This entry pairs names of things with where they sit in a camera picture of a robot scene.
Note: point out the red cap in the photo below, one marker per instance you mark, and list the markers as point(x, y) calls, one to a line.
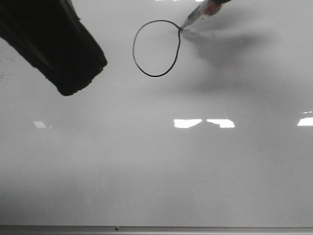
point(212, 7)

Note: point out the white whiteboard marker black tip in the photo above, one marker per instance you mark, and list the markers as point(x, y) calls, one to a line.
point(194, 15)

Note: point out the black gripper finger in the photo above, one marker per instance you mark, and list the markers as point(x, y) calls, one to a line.
point(48, 34)

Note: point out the white glossy whiteboard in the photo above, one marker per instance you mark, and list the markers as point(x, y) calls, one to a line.
point(216, 132)

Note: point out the grey aluminium whiteboard frame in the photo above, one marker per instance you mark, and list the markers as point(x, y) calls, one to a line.
point(149, 230)

